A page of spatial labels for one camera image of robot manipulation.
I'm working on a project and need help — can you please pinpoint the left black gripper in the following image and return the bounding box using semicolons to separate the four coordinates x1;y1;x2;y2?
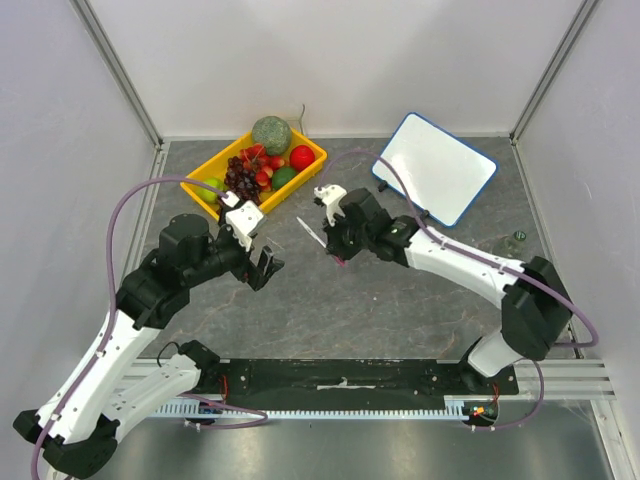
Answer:
184;205;284;290

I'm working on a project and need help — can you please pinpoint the white marker pen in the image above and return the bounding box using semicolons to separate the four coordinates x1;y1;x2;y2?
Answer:
296;216;327;249

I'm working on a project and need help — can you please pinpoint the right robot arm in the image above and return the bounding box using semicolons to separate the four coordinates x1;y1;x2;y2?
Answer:
314;185;572;394

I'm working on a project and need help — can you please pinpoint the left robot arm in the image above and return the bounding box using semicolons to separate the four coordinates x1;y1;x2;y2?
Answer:
13;205;284;479

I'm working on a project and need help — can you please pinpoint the blue framed whiteboard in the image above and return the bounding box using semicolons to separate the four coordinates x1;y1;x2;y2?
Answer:
372;112;498;228

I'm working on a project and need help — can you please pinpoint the light green apple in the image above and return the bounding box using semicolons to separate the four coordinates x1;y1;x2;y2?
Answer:
195;177;227;204

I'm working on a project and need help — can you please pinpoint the purple grape bunch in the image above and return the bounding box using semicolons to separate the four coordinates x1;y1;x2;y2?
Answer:
224;156;262;205

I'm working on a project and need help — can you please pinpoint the dark green lime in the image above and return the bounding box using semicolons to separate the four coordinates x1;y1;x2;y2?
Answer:
271;166;298;191

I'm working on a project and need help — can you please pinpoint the red apple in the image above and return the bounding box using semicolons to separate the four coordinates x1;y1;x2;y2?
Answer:
289;145;316;172

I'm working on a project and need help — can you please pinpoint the yellow plastic tray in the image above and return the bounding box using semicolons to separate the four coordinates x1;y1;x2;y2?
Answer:
187;129;328;213

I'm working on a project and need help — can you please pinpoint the red fruit cluster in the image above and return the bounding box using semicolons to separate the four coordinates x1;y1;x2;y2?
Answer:
239;143;286;192

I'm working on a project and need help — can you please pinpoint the green melon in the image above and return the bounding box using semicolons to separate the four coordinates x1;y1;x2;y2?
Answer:
251;116;292;156

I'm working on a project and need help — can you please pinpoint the glass soda bottle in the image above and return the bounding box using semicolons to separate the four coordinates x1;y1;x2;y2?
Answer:
492;230;527;259

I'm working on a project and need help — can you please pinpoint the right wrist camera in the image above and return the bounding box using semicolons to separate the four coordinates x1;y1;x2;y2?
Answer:
314;184;347;227

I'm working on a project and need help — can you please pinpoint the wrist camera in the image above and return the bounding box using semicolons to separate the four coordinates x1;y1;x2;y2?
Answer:
314;184;347;227
219;191;266;252

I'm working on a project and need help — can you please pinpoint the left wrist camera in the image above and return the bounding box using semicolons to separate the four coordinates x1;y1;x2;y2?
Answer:
219;191;266;252

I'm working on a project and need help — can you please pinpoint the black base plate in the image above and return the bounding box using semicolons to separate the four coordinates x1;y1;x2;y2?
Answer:
193;359;519;412

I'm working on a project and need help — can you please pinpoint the light blue cable duct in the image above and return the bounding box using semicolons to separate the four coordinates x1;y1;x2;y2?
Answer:
149;398;469;421

